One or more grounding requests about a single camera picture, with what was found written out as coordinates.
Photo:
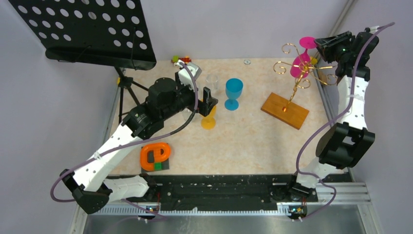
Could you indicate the yellow wine glass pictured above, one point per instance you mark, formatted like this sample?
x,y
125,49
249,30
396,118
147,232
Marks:
x,y
209,121

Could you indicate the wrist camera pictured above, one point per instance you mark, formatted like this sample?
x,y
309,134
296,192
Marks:
x,y
372,29
183,76

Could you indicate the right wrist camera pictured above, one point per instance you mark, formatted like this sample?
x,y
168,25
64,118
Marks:
x,y
372,29

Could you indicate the tall clear wine glass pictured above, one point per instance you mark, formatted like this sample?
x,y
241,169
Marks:
x,y
212,82

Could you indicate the grey corner pipe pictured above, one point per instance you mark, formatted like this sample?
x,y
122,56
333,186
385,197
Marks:
x,y
349,4

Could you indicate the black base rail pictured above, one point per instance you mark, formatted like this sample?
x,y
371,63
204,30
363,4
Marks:
x,y
215,193

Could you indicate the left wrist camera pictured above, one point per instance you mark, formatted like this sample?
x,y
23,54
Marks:
x,y
183,76

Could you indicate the patterned clear glass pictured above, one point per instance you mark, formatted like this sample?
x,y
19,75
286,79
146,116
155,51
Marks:
x,y
186,113

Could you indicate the wooden gold wine glass rack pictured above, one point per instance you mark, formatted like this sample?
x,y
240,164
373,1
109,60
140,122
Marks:
x,y
285,109

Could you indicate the pink wine glass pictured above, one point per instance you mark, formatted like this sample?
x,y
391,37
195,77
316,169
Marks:
x,y
303,60

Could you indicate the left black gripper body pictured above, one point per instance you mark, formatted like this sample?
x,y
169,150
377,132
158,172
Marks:
x,y
203,106

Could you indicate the black perforated music stand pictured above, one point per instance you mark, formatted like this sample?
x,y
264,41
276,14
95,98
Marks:
x,y
102,32

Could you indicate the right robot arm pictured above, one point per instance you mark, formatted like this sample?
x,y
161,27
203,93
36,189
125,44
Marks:
x,y
348,138

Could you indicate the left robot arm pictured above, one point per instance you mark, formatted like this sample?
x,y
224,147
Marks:
x,y
90,186

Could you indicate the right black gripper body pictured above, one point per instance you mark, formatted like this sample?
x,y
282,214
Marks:
x,y
336,48

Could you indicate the blue wine glass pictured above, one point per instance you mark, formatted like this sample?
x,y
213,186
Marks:
x,y
233,90

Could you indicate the red green toy train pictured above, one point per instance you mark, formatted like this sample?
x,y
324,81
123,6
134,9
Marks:
x,y
185,59

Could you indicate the orange tape dispenser toy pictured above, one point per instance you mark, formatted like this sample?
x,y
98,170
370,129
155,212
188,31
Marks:
x,y
155,157

